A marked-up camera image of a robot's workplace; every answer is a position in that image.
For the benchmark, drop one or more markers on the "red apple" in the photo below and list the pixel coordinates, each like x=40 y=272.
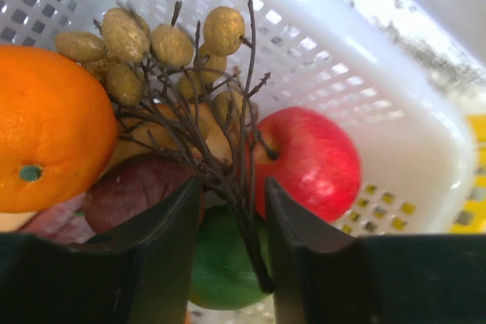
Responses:
x=317 y=165

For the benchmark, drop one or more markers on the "dark purple fruit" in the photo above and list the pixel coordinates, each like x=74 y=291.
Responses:
x=130 y=187

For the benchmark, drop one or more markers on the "longan bunch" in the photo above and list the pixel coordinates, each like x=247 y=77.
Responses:
x=162 y=74

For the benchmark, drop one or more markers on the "white perforated plastic tray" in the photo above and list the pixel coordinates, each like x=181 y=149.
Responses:
x=319 y=54

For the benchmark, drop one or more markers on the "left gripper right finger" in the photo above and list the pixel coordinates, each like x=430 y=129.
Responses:
x=323 y=275

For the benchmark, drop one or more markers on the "orange fruit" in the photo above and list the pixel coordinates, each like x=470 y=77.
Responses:
x=58 y=129

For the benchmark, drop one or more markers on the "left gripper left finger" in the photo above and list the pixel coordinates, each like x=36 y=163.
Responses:
x=138 y=272

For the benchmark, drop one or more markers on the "green mango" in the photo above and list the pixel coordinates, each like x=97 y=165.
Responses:
x=222 y=276

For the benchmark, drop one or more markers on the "yellow plastic shopping basket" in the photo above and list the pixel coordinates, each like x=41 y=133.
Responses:
x=418 y=177

